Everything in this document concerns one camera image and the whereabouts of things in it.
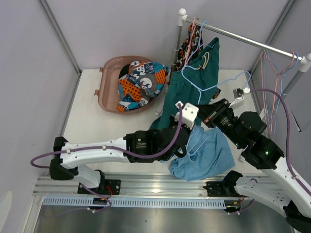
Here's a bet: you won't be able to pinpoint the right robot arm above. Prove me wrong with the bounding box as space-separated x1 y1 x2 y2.
197 99 311 233

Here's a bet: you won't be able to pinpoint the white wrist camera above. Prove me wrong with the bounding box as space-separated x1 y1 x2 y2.
230 87 250 109
174 101 199 129

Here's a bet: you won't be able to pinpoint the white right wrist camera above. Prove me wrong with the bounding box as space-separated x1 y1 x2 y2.
230 87 250 109

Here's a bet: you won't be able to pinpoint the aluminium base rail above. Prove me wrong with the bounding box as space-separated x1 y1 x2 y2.
33 173 224 198

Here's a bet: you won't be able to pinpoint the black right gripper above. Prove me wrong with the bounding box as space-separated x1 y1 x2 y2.
191 98 243 147

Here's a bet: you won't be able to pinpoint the blue wire hanger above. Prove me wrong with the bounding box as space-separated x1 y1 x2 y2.
186 126 219 160
181 21 252 105
260 50 298 133

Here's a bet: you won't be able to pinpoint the slotted cable duct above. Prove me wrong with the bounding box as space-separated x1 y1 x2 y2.
43 196 226 209

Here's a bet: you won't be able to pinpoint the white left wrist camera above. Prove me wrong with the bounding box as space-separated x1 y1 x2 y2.
174 101 199 129

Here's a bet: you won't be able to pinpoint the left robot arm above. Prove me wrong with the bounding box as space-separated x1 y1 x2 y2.
49 123 190 194

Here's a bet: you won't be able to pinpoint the light blue shorts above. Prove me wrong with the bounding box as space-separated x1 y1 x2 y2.
161 125 236 181

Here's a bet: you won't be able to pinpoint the colourful patchwork shorts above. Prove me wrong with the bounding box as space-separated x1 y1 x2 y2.
116 61 169 113

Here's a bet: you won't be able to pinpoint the dark green shorts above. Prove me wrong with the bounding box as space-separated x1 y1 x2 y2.
150 37 220 130

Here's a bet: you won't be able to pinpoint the grey frame profile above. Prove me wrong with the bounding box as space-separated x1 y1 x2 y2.
37 0 82 74

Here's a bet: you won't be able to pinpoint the orange black camouflage shorts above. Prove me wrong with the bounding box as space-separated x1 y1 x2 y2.
175 25 203 71

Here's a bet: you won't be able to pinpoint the white metal clothes rack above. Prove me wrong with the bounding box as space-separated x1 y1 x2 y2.
154 8 311 162

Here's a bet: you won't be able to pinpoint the pink wire hanger on camouflage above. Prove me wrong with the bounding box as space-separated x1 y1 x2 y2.
184 18 196 66

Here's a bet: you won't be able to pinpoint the pink plastic basket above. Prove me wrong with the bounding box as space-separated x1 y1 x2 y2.
94 56 156 115

